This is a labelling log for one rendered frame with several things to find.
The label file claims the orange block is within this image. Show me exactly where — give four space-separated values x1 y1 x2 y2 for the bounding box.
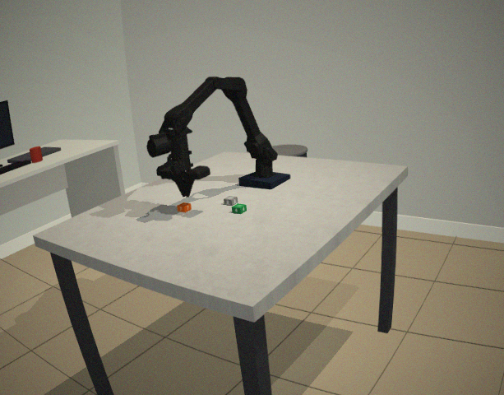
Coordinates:
177 202 192 212

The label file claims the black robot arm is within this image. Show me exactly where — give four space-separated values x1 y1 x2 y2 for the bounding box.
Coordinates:
147 77 278 179

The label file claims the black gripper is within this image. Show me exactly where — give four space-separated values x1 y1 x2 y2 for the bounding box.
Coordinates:
169 149 210 198

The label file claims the green block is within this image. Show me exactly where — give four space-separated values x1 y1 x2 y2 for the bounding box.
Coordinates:
232 204 247 214

